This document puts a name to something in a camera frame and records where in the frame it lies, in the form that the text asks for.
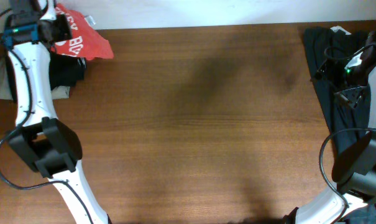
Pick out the dark clothes pile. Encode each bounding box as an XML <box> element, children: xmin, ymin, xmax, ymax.
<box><xmin>302</xmin><ymin>26</ymin><xmax>376</xmax><ymax>224</ymax></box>

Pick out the beige folded garment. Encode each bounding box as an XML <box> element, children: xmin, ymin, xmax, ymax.
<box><xmin>0</xmin><ymin>59</ymin><xmax>70</xmax><ymax>100</ymax></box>

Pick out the black folded garment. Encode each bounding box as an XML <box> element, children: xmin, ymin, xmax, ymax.
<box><xmin>4</xmin><ymin>51</ymin><xmax>87</xmax><ymax>103</ymax></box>

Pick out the orange t-shirt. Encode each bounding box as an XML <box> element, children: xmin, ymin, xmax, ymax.
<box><xmin>53</xmin><ymin>3</ymin><xmax>114</xmax><ymax>60</ymax></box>

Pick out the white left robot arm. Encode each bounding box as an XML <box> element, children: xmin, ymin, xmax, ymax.
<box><xmin>0</xmin><ymin>1</ymin><xmax>111</xmax><ymax>223</ymax></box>

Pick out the white garment in pile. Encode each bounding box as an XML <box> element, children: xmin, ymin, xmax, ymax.
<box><xmin>330</xmin><ymin>26</ymin><xmax>351</xmax><ymax>35</ymax></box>

